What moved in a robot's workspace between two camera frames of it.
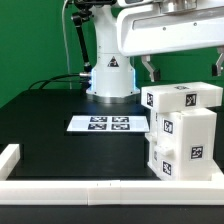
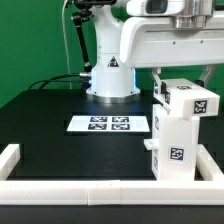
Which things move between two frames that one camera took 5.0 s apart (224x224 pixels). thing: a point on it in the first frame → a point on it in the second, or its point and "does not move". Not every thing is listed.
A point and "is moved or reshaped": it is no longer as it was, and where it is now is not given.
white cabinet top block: (198, 94) is moved or reshaped
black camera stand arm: (85, 12) does not move
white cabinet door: (167, 152) → (154, 143)
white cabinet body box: (183, 145) is moved or reshaped
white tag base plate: (112, 123) does not move
